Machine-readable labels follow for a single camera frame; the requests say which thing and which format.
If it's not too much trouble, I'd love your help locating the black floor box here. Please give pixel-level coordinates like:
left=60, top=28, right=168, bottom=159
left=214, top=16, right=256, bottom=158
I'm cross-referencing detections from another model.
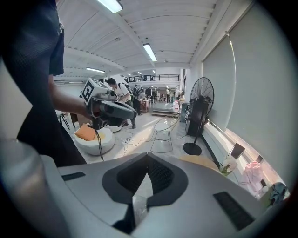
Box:
left=187, top=97, right=209, bottom=138

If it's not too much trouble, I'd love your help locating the wire chair with white seat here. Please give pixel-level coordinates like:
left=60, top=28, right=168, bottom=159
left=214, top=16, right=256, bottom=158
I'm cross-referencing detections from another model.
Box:
left=150, top=113, right=181, bottom=154

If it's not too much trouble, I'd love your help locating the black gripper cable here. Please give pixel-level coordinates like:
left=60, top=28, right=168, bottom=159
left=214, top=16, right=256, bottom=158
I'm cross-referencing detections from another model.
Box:
left=88, top=125, right=105, bottom=162

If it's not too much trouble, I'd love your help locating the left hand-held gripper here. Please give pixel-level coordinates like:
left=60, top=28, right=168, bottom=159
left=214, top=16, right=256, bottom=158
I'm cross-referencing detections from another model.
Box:
left=82, top=77, right=138, bottom=130

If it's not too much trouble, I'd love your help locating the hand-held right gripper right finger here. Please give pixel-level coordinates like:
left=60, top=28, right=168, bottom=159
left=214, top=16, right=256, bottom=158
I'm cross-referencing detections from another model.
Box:
left=134, top=152, right=280, bottom=238

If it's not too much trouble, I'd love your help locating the long ceiling light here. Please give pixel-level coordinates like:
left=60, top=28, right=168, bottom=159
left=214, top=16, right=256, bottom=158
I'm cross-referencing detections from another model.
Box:
left=85, top=66, right=106, bottom=73
left=142, top=42, right=158, bottom=62
left=95, top=0, right=123, bottom=14

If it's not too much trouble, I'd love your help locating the black round lamp base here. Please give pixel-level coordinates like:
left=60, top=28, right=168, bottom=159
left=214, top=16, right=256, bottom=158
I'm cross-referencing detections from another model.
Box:
left=183, top=77, right=215, bottom=156

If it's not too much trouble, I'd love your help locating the dark brown small planter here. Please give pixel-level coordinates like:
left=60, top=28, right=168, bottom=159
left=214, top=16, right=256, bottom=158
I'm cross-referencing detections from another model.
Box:
left=229, top=142, right=246, bottom=160

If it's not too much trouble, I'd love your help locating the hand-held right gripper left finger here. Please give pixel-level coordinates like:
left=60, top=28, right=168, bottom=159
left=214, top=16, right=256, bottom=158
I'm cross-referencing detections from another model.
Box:
left=40, top=152, right=148, bottom=238

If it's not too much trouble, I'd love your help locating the oval wooden coffee table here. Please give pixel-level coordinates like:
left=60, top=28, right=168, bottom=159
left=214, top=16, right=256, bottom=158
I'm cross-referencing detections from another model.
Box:
left=179, top=154, right=221, bottom=173

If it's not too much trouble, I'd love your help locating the pink cloth bundle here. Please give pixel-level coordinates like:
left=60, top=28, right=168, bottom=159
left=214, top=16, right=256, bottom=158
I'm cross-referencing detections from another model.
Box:
left=240, top=161, right=265, bottom=194

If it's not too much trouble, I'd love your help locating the person's black-clothed body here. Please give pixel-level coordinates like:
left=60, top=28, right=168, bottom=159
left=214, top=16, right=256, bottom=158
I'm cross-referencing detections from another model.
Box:
left=0, top=0, right=88, bottom=168

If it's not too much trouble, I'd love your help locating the grey roller blind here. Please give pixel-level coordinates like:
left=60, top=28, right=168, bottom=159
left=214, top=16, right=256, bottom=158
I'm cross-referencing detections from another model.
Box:
left=226, top=3, right=293, bottom=185
left=202, top=34, right=237, bottom=132

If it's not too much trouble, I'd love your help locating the orange cushion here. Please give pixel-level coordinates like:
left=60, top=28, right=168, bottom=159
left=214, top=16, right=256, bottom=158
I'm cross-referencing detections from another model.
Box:
left=74, top=124, right=99, bottom=141

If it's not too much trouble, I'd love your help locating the white egg-shaped seat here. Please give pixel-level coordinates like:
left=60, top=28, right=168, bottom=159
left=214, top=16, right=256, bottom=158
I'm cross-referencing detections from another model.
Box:
left=74, top=124, right=115, bottom=156

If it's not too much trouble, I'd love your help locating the round white side table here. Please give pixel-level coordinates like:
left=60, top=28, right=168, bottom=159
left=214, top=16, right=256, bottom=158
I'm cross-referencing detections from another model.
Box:
left=106, top=124, right=122, bottom=133

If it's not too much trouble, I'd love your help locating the person's left forearm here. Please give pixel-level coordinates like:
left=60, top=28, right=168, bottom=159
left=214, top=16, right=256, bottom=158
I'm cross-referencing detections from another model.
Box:
left=48, top=74, right=93, bottom=120

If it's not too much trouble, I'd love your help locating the blue denim clothes pile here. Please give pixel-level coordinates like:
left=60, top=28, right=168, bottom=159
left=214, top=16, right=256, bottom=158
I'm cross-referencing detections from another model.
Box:
left=270, top=182, right=290, bottom=206

